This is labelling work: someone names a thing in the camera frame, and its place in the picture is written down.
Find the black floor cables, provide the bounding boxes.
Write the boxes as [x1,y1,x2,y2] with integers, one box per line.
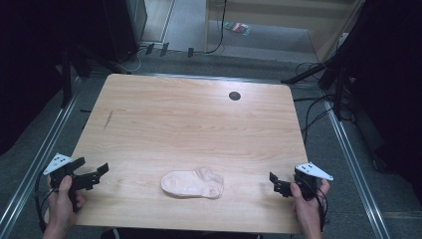
[293,61,346,145]

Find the black hanging cable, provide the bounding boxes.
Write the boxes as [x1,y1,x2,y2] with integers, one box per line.
[193,0,229,55]

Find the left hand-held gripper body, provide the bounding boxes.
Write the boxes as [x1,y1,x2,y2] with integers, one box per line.
[43,152,102,212]

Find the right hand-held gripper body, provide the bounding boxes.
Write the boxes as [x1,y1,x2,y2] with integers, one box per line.
[290,162,334,202]

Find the black tripod stand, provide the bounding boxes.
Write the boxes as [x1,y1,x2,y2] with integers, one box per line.
[280,31,357,121]

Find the person's right hand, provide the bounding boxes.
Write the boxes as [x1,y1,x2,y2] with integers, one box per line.
[290,178,331,231]

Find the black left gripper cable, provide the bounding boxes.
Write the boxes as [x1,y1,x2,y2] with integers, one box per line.
[34,168,59,233]

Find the pink ankle sock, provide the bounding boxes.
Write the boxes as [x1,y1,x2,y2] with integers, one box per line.
[160,168,225,200]
[194,166,225,187]

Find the white floor cable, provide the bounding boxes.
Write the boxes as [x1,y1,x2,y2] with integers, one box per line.
[113,46,148,75]

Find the person's dark clothing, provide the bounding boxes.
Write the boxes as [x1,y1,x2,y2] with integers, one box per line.
[100,227,263,239]

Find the black metal stand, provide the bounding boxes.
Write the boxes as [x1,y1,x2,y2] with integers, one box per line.
[60,43,120,109]

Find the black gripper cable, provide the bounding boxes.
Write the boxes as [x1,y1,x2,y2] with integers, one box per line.
[34,168,59,233]
[313,185,330,233]

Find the colourful packet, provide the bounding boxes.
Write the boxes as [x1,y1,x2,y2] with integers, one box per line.
[223,21,252,37]

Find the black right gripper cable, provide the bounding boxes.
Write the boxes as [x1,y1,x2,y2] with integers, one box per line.
[313,185,330,233]

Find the dark curtain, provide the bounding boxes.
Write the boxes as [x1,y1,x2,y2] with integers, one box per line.
[334,0,422,203]
[0,0,110,157]

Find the light wooden shelf unit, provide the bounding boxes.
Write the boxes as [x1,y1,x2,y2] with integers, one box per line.
[203,0,367,64]

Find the person's left hand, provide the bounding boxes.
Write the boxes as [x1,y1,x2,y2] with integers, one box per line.
[47,174,86,230]

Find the metal floor rail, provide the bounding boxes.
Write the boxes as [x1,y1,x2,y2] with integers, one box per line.
[322,99,392,239]
[0,78,83,238]

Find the black cabinet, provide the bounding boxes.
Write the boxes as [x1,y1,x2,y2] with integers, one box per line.
[101,0,148,64]

